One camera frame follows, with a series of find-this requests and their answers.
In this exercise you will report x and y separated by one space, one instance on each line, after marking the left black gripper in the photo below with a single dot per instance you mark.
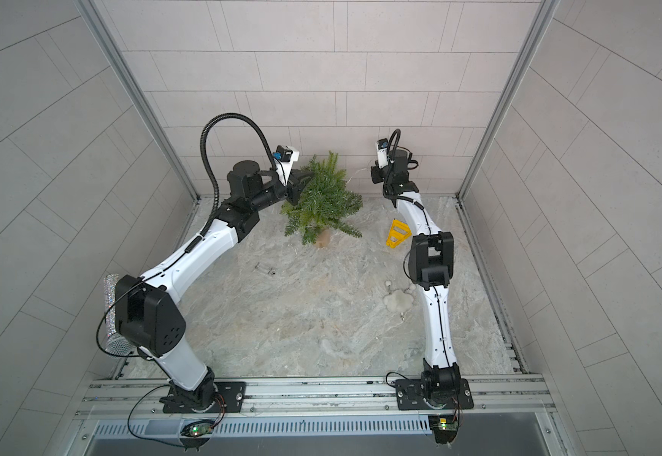
298 179

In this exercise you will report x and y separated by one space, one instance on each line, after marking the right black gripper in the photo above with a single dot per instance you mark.
382 176

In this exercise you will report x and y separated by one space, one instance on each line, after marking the thin wire string lights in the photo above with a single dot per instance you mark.
360 173

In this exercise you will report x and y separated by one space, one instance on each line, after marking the small green christmas tree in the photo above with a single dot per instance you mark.
324 204

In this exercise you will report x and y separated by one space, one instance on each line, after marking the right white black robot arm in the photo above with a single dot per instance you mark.
430 266

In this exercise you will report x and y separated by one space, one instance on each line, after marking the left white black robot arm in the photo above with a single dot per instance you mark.
146 308

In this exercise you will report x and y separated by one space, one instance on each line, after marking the yellow triangular plastic piece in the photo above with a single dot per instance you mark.
399 231

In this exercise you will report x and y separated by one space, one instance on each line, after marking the beige paw shaped object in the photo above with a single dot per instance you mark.
398 301

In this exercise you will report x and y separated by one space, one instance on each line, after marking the glittery silver cylinder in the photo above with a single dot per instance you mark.
111 340

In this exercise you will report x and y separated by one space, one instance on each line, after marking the right green circuit board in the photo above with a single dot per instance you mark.
444 428

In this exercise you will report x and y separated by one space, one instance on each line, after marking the green circuit board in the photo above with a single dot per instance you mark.
198 429
444 428

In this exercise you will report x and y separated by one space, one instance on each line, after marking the left green circuit board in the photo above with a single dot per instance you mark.
198 429

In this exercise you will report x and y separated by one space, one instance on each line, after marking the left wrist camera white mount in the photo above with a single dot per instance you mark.
284 159

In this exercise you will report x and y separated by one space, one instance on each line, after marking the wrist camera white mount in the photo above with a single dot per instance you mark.
382 150
284 159

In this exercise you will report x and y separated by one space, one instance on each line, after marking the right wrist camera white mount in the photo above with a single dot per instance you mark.
382 150

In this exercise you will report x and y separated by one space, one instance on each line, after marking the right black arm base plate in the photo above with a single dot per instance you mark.
410 397

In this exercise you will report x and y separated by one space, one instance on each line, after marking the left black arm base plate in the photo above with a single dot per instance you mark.
225 396

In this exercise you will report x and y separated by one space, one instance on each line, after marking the aluminium mounting rail frame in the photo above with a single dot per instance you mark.
513 415

